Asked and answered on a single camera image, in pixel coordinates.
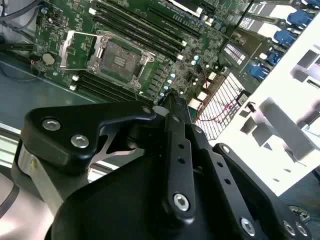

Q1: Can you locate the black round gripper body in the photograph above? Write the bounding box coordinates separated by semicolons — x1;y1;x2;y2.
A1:
49;116;241;240

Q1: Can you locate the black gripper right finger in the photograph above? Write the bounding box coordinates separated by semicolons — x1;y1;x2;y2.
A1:
178;96;313;240

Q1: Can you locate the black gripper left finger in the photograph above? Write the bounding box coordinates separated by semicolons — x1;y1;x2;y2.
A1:
21;92;198;221

